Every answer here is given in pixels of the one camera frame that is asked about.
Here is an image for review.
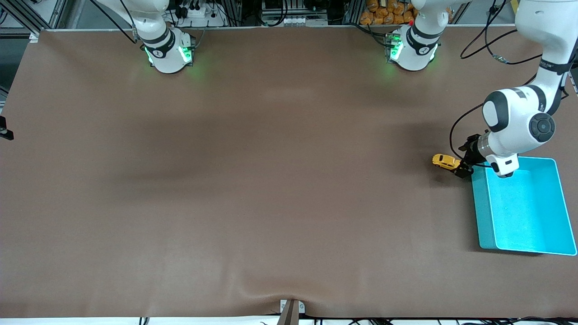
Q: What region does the yellow beetle toy car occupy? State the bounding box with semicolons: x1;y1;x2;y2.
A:
432;154;461;171

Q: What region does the turquoise plastic bin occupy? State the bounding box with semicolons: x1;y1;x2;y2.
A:
471;157;578;256

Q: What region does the orange snack packets pile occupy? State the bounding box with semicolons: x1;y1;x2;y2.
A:
360;0;418;26

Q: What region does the brown table mat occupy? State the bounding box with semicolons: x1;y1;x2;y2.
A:
0;26;578;319

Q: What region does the white power strip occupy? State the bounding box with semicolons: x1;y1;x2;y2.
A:
174;5;226;28

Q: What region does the brown wooden strip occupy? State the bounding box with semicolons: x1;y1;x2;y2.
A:
276;300;300;325

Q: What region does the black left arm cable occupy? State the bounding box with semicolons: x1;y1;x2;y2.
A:
450;0;570;168

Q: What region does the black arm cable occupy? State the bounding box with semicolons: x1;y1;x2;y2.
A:
90;0;137;44
450;0;570;168

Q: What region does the aluminium frame profile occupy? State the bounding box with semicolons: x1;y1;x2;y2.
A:
0;0;68;37

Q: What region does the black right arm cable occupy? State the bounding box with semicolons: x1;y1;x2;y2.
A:
90;0;137;44

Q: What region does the metal table edge bracket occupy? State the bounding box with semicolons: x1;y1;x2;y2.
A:
280;299;306;315

